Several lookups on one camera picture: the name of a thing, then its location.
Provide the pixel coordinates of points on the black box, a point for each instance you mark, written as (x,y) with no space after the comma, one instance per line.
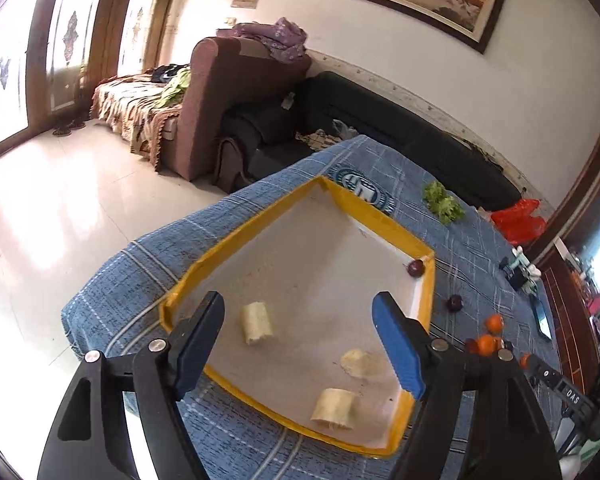
(517,277)

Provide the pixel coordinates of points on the wooden glass doors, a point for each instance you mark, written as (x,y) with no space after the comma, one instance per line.
(54,53)

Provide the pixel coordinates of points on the leafy small orange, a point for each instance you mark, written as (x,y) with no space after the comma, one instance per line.
(524,361)

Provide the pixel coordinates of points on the large orange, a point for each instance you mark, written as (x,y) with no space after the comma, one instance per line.
(487,345)

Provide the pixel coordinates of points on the wooden cabinet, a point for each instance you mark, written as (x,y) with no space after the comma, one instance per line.
(564,253)

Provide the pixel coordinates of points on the green lettuce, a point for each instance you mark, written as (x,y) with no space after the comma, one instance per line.
(441,203)

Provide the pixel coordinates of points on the black smartphone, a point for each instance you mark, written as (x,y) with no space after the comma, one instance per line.
(541,319)

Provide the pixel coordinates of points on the brown armchair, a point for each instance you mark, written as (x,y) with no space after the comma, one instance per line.
(223,72)

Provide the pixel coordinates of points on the purple cloth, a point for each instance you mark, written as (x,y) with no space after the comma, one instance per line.
(285,40)

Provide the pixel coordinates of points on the patterned sofa cover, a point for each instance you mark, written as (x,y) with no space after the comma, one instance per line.
(143,108)

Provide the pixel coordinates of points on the black sofa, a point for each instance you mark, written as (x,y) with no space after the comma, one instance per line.
(259,139)

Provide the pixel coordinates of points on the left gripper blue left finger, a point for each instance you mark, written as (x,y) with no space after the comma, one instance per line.
(89,438)

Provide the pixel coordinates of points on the small dark plum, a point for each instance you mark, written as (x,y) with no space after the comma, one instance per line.
(416,268)

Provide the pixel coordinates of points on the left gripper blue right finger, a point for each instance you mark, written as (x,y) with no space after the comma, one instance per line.
(508,437)

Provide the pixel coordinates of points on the large dark plum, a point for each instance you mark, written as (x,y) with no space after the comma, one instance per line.
(471,346)

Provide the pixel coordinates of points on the red plastic bag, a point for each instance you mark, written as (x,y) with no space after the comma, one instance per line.
(518,224)

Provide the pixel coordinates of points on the yellow cardboard tray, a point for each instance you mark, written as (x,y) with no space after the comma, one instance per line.
(316,257)

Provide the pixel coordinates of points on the blue plaid tablecloth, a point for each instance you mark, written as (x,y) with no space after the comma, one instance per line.
(117,312)

